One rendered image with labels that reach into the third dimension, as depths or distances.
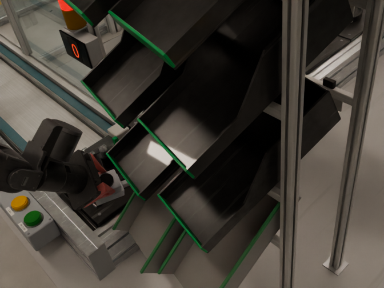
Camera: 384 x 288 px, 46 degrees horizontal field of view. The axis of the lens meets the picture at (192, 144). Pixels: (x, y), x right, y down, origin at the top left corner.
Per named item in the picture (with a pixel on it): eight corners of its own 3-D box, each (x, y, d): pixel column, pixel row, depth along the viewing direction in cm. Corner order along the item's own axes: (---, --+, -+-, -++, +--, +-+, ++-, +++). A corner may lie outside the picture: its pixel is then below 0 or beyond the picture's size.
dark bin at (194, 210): (207, 254, 66) (183, 238, 61) (164, 200, 75) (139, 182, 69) (341, 119, 66) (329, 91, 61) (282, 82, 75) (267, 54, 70)
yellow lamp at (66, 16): (74, 32, 108) (67, 13, 105) (63, 26, 111) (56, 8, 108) (91, 23, 110) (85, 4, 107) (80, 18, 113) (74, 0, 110)
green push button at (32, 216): (31, 231, 104) (28, 226, 103) (23, 222, 106) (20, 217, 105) (46, 221, 106) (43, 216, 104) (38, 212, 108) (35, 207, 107)
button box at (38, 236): (36, 252, 106) (27, 236, 102) (-1, 206, 118) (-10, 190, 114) (62, 234, 109) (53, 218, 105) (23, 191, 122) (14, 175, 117)
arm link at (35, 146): (-19, 164, 75) (6, 188, 70) (9, 102, 74) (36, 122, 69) (40, 174, 85) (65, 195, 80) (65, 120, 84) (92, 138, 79)
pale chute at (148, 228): (158, 274, 88) (140, 274, 84) (128, 230, 96) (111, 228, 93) (234, 155, 81) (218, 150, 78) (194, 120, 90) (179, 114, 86)
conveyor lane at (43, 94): (110, 251, 108) (99, 226, 102) (-24, 114, 159) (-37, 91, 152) (195, 185, 121) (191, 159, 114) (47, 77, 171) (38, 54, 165)
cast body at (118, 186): (97, 206, 98) (95, 194, 91) (90, 188, 99) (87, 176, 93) (133, 192, 100) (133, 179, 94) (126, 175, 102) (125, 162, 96)
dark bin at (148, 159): (146, 202, 75) (119, 183, 70) (113, 159, 84) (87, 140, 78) (263, 83, 75) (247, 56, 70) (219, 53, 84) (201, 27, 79)
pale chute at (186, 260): (211, 326, 79) (194, 328, 75) (174, 272, 87) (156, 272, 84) (302, 197, 72) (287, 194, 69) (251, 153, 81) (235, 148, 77)
